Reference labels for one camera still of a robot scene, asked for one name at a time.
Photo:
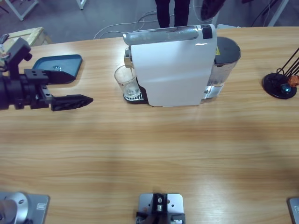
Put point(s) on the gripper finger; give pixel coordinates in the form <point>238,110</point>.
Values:
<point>206,8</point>
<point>217,7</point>

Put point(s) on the white capsule coffee machine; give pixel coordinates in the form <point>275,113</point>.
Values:
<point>172,70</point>

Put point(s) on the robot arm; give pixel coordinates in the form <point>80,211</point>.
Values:
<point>5,93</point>

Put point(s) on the short white metal leg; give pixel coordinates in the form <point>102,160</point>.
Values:
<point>82,4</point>

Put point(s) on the blue coffee capsule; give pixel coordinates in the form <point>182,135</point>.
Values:
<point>285,88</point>

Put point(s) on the black capsule holder with rods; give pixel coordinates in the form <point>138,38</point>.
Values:
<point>272,87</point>

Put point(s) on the centre metal mount plate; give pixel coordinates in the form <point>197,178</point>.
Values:
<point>161,205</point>

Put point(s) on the wooden crate with red sticker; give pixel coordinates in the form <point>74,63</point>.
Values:
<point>37,35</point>

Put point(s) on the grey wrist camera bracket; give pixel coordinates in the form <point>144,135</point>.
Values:
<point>18,49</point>

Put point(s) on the orange coffee capsule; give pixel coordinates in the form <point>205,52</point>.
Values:
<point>294,80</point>

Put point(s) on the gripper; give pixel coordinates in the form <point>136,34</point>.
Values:
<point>30,93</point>

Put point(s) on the blue plastic tray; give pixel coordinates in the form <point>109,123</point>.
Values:
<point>67,64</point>

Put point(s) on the bystander in dark clothes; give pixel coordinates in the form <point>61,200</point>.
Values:
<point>163,11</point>

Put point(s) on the white metal stand frame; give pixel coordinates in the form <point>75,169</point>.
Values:
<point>278,12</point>

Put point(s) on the white metal table frame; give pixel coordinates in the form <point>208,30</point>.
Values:
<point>21,16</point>

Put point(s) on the clear drinking glass red logo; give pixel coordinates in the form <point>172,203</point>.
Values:
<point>121,77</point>

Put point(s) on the clear water tank black lid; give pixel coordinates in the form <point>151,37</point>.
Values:
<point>227,50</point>

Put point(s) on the dark plastic bag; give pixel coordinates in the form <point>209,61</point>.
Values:
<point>4,37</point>

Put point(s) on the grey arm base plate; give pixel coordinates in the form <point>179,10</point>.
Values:
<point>37,207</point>
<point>294,210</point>

